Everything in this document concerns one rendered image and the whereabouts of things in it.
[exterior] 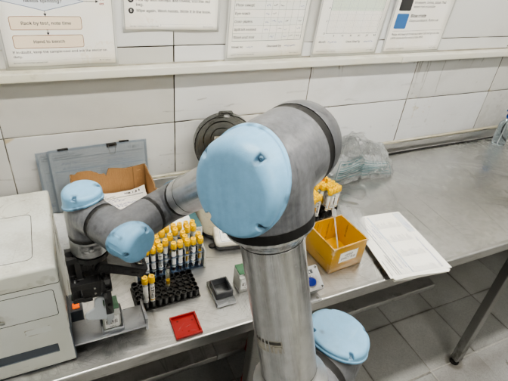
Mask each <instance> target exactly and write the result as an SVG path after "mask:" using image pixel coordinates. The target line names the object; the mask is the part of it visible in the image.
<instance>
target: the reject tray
mask: <svg viewBox="0 0 508 381"><path fill-rule="evenodd" d="M169 320H170V323H171V325H172V329H173V332H174V334H175V338H176V340H180V339H184V338H187V337H190V336H194V335H197V334H200V333H202V332H203V330H202V327H201V326H200V322H199V320H198V318H197V315H196V312H195V311H191V312H188V313H185V314H180V315H177V316H174V317H170V318H169Z"/></svg>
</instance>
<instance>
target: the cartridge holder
mask: <svg viewBox="0 0 508 381"><path fill-rule="evenodd" d="M206 285H207V287H208V289H209V291H210V293H211V295H212V297H213V300H214V302H215V304H216V306H217V308H220V307H223V306H226V305H231V304H234V303H236V299H235V297H234V294H233V292H234V290H233V288H232V286H231V284H230V283H229V281H228V279H227V277H226V276H225V277H220V278H217V279H214V280H210V281H207V282H206Z"/></svg>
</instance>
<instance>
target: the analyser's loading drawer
mask: <svg viewBox="0 0 508 381"><path fill-rule="evenodd" d="M119 311H120V316H121V322H122V326H121V327H115V328H113V329H109V330H104V325H103V321H102V319H100V320H87V319H84V320H80V321H75V322H72V327H71V330H72V333H73V339H74V343H75V346H78V345H83V344H86V343H89V342H94V341H96V340H99V339H104V338H107V337H110V336H115V335H118V334H120V333H125V332H128V331H132V330H136V329H139V328H142V327H146V330H149V327H148V318H147V313H146V311H145V307H144V303H143V300H142V299H140V305H136V306H133V307H130V308H125V309H121V305H120V303H119Z"/></svg>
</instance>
